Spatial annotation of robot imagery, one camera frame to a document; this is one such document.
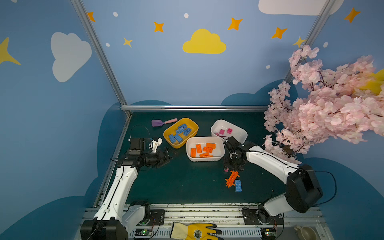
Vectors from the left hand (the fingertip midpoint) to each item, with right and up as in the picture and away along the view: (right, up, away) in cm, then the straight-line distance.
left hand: (172, 156), depth 75 cm
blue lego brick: (-5, +7, +29) cm, 30 cm away
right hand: (+31, -7, +10) cm, 34 cm away
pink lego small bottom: (+32, +12, +34) cm, 48 cm away
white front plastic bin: (+27, -3, +23) cm, 36 cm away
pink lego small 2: (+38, +13, +35) cm, 53 cm away
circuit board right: (+47, -37, -4) cm, 60 cm away
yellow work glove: (+11, -34, -7) cm, 36 cm away
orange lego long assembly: (+33, -16, +11) cm, 38 cm away
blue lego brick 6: (+36, -18, +8) cm, 41 cm away
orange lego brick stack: (+18, -3, +23) cm, 29 cm away
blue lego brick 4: (+6, +12, +32) cm, 35 cm away
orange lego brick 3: (+24, +3, +24) cm, 34 cm away
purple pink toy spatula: (-16, +18, +39) cm, 46 cm away
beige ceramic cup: (+64, -35, -6) cm, 74 cm away
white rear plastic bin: (+35, +13, +36) cm, 52 cm away
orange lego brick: (+10, -2, +23) cm, 25 cm away
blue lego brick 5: (0, +13, +32) cm, 35 cm away
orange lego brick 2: (+14, 0, +25) cm, 29 cm away
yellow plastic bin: (-5, +13, +30) cm, 33 cm away
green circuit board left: (-14, -36, -5) cm, 38 cm away
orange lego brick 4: (+21, 0, +24) cm, 32 cm away
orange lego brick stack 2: (+19, -4, +20) cm, 28 cm away
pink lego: (+31, -12, +15) cm, 37 cm away
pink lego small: (+27, +11, +29) cm, 42 cm away
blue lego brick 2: (0, +7, +29) cm, 30 cm away
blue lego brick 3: (+2, +15, +33) cm, 36 cm away
